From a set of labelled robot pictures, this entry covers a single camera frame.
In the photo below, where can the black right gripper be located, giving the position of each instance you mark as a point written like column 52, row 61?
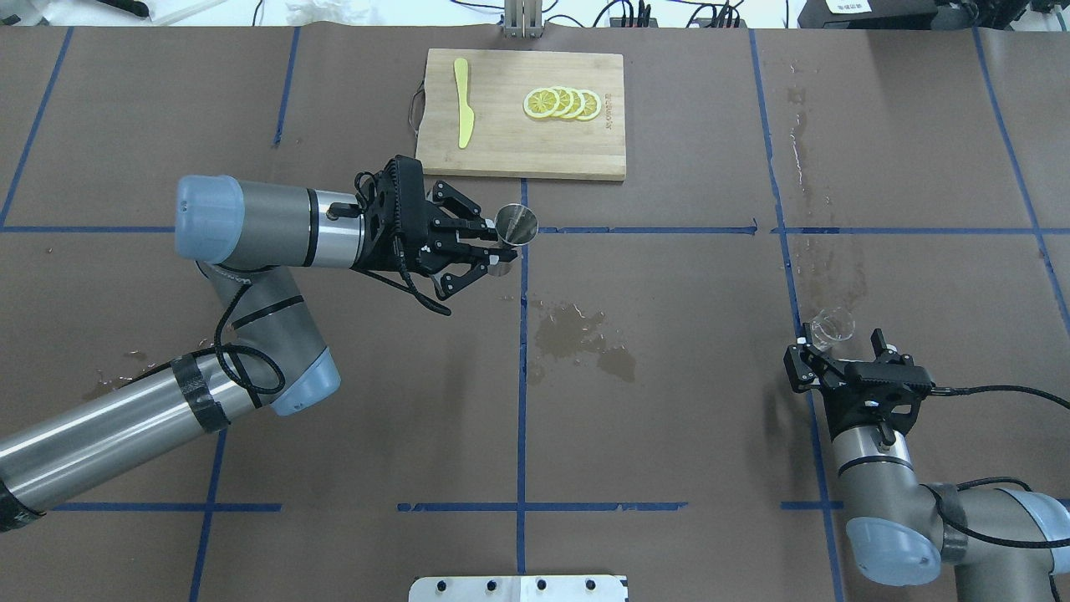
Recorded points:
column 809, row 365

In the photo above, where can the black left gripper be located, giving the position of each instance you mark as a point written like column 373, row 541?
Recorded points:
column 385, row 253

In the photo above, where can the clear glass beaker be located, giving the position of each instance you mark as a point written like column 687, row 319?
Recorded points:
column 829, row 328

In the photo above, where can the steel jigger measuring cup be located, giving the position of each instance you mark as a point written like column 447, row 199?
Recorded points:
column 513, row 228

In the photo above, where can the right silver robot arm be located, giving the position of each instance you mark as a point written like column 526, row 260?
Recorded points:
column 1004, row 541

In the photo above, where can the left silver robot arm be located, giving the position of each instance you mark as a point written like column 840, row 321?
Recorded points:
column 265, row 350

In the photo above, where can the bamboo cutting board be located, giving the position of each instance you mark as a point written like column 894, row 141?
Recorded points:
column 506, row 142

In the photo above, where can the yellow plastic knife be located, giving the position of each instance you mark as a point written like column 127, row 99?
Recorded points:
column 466, row 114

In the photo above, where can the lemon slice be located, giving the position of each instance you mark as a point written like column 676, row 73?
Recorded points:
column 579, row 104
column 541, row 103
column 566, row 101
column 591, row 107

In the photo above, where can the black computer box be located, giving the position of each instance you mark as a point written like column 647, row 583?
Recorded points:
column 868, row 15

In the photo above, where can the aluminium frame post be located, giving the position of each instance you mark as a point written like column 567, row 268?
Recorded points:
column 523, row 19

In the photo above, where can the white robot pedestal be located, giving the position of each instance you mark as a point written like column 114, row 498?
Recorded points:
column 553, row 587

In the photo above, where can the black handled tool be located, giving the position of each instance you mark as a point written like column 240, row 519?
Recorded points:
column 138, row 9

